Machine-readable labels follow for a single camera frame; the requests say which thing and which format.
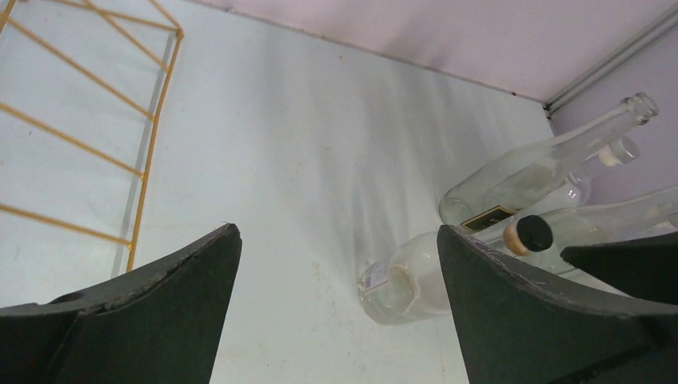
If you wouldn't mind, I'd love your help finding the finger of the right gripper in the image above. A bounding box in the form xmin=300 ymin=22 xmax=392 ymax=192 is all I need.
xmin=560 ymin=232 xmax=677 ymax=305

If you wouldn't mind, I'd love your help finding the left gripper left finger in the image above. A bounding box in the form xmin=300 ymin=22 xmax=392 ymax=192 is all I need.
xmin=1 ymin=223 xmax=242 ymax=383

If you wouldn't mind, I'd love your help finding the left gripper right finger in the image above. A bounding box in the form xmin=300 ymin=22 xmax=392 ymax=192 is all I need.
xmin=437 ymin=225 xmax=677 ymax=383

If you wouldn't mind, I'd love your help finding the long clear glass bottle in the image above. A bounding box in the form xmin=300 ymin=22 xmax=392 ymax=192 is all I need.
xmin=523 ymin=185 xmax=677 ymax=275

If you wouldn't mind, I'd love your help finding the clear bottle white label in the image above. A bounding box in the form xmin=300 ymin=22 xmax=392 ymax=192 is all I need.
xmin=358 ymin=215 xmax=553 ymax=326

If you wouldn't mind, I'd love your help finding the clear bottle black label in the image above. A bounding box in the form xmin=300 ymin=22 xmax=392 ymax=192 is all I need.
xmin=438 ymin=93 xmax=659 ymax=233

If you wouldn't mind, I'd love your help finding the aluminium frame rail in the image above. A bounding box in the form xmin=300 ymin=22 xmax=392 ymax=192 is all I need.
xmin=543 ymin=2 xmax=677 ymax=118

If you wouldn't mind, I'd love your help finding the gold wire wine rack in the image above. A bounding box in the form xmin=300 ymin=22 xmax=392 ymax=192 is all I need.
xmin=1 ymin=1 xmax=185 ymax=275

